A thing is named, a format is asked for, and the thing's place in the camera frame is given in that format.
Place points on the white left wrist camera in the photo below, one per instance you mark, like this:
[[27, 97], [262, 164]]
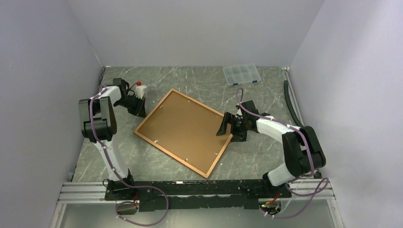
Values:
[[140, 90]]

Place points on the orange wooden picture frame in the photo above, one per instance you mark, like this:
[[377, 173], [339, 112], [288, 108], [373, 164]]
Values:
[[151, 138]]

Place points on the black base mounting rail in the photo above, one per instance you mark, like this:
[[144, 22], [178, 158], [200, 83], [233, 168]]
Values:
[[196, 194]]

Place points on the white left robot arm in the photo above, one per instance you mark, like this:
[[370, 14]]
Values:
[[99, 125]]

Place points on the brown frame backing board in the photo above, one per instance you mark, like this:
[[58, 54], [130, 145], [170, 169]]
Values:
[[184, 132]]

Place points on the clear plastic organizer box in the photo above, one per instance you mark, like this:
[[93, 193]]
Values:
[[241, 74]]

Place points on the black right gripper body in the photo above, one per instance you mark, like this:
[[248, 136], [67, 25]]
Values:
[[239, 128]]

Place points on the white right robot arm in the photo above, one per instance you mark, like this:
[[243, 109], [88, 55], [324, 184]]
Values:
[[301, 148]]

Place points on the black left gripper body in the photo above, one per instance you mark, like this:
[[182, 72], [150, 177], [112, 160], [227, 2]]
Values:
[[135, 104]]

